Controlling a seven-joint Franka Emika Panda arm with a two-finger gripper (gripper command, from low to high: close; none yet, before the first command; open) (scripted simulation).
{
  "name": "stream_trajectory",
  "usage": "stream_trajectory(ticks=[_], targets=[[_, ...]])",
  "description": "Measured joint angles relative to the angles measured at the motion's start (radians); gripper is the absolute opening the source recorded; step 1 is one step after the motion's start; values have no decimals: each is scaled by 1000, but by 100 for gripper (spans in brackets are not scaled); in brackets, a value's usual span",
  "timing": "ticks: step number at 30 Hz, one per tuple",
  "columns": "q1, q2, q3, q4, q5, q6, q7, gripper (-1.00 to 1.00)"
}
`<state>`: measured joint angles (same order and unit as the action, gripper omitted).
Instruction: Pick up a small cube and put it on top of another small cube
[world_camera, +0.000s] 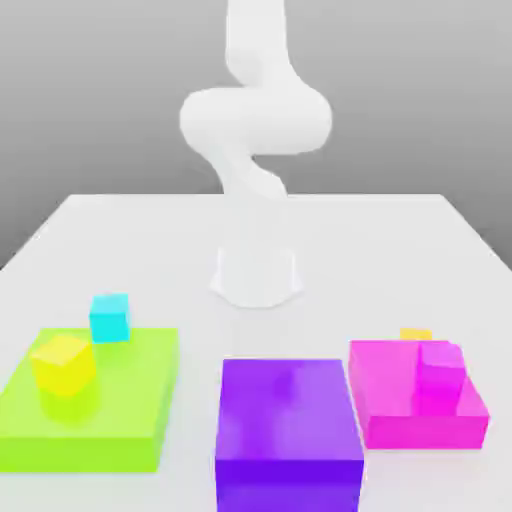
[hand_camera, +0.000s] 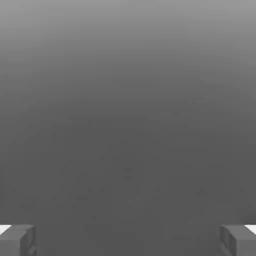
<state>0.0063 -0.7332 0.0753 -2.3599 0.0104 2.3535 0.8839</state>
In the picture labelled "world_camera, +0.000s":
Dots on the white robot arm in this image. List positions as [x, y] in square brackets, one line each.
[256, 116]

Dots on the small cyan cube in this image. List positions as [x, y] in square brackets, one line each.
[108, 320]

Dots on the small orange cube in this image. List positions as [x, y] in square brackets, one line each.
[416, 334]

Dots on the small magenta cube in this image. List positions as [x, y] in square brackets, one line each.
[440, 372]

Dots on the small yellow cube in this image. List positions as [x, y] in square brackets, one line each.
[62, 366]

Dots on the large purple box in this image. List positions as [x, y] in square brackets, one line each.
[288, 420]

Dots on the large magenta box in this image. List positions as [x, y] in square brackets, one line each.
[384, 384]

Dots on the large green box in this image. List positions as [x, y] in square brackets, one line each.
[120, 392]

